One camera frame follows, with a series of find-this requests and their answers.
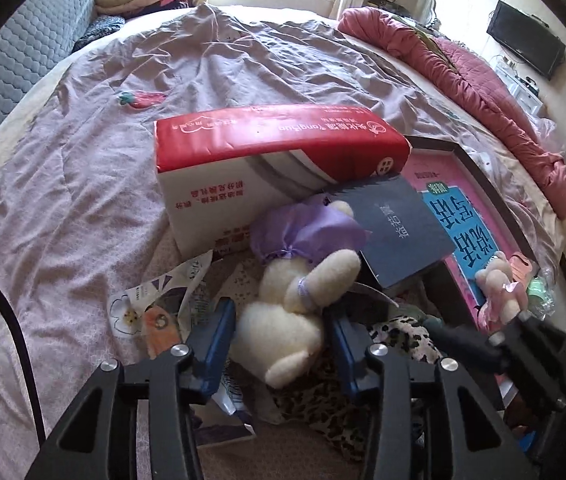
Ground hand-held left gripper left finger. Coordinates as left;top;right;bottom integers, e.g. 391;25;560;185
25;297;238;480

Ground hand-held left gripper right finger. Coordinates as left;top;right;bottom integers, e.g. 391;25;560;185
324;310;534;480

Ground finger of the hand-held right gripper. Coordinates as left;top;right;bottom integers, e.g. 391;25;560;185
488;311;544;347
425;316;511;376

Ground green sponge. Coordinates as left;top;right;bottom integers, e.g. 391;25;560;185
525;267;558;318

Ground small pink bear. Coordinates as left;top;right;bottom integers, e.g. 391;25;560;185
475;251;531;328

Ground leopard print cloth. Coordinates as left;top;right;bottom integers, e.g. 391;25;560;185
273;310;444;461

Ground cream plush rabbit purple dress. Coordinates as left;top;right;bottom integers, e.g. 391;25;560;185
235;195;371;390

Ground dark shallow box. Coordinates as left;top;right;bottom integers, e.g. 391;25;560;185
403;134;566;411

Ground white and navy packet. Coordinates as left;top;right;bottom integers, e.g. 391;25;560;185
195;375;258;446

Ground white flower print packet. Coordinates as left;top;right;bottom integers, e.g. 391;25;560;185
108;250;214;356

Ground bed with cream sheet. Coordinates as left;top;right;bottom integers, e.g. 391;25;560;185
0;5;566;480

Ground dark navy booklet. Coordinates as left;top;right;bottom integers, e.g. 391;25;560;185
333;172;456;297

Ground translucent plastic bag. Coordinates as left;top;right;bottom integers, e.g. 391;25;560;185
538;115;566;156

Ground red and white tissue box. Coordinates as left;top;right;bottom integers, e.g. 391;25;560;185
154;104;410;256

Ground white drawer cabinet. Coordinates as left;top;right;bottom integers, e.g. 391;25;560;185
495;55;546;116

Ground pink quilt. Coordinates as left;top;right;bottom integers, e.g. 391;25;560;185
338;7;566;221

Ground black television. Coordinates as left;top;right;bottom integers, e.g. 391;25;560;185
487;0;566;81

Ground lilac bed sheet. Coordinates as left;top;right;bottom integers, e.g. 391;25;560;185
0;2;564;480

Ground green cloth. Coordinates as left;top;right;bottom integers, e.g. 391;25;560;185
398;14;444;51

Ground dark patterned pillow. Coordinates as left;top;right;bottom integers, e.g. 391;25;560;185
73;15;126;51

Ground white framed vanity mirror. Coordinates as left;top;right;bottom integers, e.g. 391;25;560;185
405;0;436;26

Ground cluttered dressing table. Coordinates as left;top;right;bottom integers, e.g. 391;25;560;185
368;0;414;18

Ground grey quilted headboard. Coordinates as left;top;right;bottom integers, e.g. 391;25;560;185
0;0;96;176

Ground black cable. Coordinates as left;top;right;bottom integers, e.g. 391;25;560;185
0;252;46;448

